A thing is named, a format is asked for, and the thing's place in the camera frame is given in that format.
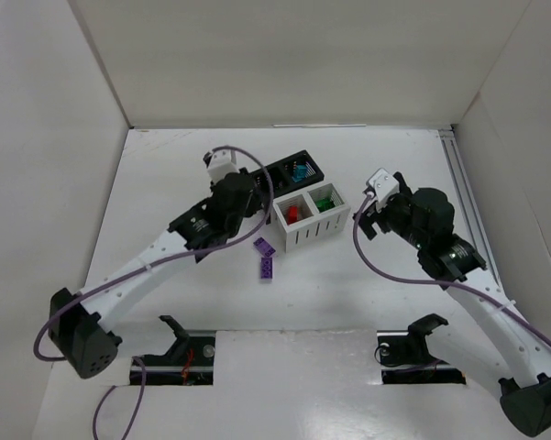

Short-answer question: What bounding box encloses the green rounded lego block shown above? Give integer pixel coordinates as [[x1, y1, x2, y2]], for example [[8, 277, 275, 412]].
[[314, 197, 336, 213]]

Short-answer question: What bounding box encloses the purple lego brick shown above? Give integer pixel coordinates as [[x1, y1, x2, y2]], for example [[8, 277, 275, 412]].
[[253, 236, 276, 258], [259, 257, 274, 281]]

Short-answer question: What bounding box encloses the red lego block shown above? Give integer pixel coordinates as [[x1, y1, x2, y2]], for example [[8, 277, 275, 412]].
[[286, 205, 302, 225]]

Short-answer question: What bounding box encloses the teal lego brick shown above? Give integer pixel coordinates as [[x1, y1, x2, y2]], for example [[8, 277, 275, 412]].
[[292, 164, 308, 183]]

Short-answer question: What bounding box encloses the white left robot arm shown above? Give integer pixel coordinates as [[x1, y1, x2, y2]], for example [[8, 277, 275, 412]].
[[46, 172, 274, 379]]

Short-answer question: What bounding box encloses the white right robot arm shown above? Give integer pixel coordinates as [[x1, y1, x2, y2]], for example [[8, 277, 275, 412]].
[[352, 169, 551, 437]]

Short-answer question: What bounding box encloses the white two-slot container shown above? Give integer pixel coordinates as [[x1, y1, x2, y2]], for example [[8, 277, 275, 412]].
[[272, 182, 350, 253]]

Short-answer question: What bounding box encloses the black two-slot container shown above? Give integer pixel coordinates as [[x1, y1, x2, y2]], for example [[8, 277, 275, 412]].
[[245, 150, 325, 218]]

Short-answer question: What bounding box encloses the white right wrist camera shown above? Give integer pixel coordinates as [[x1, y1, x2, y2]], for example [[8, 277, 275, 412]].
[[364, 168, 400, 213]]

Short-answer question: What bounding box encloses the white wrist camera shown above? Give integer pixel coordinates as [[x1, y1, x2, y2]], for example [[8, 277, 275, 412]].
[[364, 168, 400, 213], [203, 149, 238, 184]]

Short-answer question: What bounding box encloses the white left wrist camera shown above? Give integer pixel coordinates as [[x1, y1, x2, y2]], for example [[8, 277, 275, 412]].
[[203, 149, 238, 184]]

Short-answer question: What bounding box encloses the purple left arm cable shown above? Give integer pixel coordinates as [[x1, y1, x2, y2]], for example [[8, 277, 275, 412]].
[[32, 144, 276, 440]]

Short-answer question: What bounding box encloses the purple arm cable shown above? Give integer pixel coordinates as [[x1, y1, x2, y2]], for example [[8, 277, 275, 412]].
[[32, 144, 276, 440], [351, 192, 551, 368]]

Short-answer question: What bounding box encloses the aluminium rail right edge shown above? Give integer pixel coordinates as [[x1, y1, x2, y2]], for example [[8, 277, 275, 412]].
[[438, 127, 501, 281]]

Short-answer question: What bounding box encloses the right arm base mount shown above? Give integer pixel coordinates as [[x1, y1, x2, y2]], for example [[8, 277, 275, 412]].
[[374, 330, 467, 385]]

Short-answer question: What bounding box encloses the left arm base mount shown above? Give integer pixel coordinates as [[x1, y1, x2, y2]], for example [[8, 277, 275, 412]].
[[129, 332, 216, 386]]

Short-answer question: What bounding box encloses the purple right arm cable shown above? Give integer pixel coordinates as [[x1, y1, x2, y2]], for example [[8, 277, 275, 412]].
[[351, 192, 551, 368]]

